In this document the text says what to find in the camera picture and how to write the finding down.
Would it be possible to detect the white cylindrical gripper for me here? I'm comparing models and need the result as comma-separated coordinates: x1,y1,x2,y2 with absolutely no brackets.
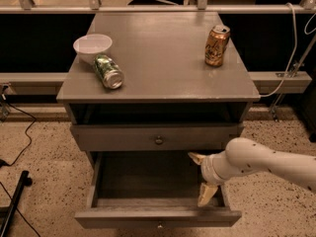
188,152,226,207

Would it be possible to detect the grey drawer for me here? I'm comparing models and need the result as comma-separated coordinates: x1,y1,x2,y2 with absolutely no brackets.
75,151,242,228
70,122,244,151

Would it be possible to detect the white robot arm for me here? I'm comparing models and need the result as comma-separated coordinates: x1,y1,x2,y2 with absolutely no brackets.
189,137,316,207

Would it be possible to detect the grey top drawer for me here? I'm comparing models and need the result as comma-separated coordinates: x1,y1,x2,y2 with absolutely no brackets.
70,122,244,151

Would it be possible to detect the grey wooden drawer cabinet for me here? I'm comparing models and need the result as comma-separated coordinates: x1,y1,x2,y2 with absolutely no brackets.
56,11,262,170

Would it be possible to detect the gold soda can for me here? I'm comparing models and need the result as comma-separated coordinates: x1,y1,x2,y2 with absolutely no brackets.
204,25,230,67

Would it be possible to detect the green soda can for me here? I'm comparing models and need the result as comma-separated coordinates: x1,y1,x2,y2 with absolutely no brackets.
93,54,124,90

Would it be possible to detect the white bowl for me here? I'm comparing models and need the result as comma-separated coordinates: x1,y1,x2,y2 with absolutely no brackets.
73,34,113,64

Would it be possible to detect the black stand leg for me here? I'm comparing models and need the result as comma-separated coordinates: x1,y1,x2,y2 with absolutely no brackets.
0,171,33,237

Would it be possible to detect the white cable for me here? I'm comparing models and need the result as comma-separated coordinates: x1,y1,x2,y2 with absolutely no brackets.
260,2,298,99

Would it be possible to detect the metal window rail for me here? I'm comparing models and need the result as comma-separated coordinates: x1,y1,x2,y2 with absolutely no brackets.
0,5,316,14

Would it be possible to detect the black floor cable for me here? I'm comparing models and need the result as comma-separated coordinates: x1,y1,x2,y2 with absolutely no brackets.
0,94,38,168

